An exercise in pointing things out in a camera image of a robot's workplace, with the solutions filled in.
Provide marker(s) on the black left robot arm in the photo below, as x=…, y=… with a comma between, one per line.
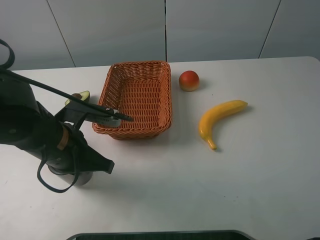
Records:
x=19, y=113

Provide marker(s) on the grey translucent plastic cup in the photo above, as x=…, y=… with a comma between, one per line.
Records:
x=83, y=177

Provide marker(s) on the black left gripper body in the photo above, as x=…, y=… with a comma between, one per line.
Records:
x=61, y=143

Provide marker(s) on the orange-red peach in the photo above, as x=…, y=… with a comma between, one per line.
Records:
x=189, y=81

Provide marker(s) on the halved avocado with pit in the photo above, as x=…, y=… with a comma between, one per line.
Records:
x=83, y=96

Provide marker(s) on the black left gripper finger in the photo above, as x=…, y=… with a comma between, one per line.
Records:
x=108, y=121
x=119, y=115

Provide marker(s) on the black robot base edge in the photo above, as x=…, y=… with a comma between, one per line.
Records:
x=166, y=235

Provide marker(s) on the brown wicker basket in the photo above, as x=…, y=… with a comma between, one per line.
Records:
x=141, y=90

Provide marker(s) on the yellow banana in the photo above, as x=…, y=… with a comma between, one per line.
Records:
x=214, y=115

